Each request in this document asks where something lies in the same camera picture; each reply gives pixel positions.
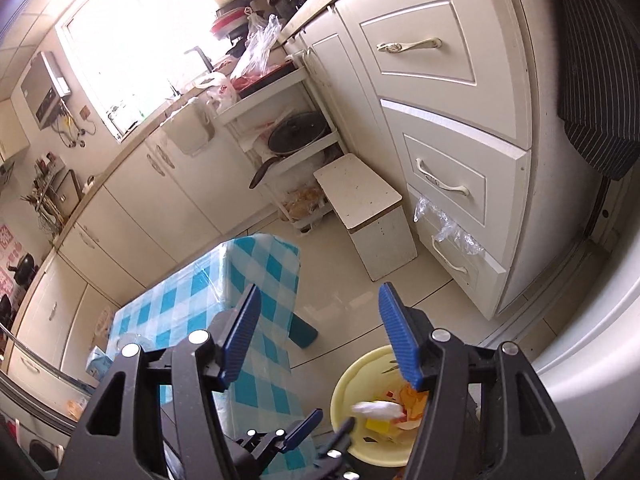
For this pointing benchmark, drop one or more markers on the table with blue checked cloth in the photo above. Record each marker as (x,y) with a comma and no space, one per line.
(190,300)

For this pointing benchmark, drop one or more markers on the window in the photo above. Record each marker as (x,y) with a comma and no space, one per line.
(145,35)

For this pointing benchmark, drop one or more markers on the white drawer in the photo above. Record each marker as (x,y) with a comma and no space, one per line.
(415,45)
(460,275)
(450,170)

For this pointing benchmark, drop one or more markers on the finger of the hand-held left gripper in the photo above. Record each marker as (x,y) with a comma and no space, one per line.
(301,429)
(342,435)

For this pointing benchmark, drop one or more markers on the red tray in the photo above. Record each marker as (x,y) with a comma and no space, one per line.
(265,77)

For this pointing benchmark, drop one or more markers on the kitchen utensil rack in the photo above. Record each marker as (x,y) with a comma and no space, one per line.
(50,195)

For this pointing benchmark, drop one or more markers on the black pan with lid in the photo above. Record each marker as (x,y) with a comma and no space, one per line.
(297,132)

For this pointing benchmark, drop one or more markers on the pink wall stickers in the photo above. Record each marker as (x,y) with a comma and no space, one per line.
(7,250)

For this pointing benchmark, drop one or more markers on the stack of red pots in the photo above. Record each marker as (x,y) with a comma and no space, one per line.
(230,20)

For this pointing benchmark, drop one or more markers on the metal faucet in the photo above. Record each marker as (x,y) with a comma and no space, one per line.
(197,57)

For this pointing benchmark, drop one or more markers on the black cooking pot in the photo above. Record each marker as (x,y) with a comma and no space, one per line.
(21,269)

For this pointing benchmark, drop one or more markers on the yellow plastic basin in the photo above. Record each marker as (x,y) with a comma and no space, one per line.
(350,385)

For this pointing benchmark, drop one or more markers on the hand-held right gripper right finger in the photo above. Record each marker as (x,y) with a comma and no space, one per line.
(400,340)

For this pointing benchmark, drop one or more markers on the clear bag on drawer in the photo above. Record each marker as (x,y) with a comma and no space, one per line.
(450,232)

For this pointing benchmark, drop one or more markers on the clear plastic bag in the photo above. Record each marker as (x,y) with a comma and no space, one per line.
(260,45)

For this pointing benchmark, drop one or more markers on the dark striped cloth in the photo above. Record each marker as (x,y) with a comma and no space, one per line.
(595,60)

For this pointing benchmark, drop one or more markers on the white red-print plastic bag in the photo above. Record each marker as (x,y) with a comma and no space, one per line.
(217,92)

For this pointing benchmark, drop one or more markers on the white hanging cabinet bin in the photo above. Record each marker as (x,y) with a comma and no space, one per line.
(190,127)

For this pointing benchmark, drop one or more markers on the white kitchen cabinets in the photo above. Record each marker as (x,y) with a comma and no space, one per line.
(150,200)

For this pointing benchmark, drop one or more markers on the wall water heater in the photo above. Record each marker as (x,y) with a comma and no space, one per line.
(42,90)

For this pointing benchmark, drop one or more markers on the white tissue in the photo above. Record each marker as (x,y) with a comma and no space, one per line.
(377,410)

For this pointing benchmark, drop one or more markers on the orange plastic bag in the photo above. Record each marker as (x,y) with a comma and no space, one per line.
(415,402)

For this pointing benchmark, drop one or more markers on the bag of bread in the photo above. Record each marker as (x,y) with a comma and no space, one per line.
(302,202)

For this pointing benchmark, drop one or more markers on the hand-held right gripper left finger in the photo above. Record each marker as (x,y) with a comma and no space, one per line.
(240,335)

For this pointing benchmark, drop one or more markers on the white wooden stool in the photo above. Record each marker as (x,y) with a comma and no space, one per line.
(355,190)

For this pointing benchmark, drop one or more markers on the white shelf rack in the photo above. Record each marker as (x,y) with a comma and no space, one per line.
(235,110)

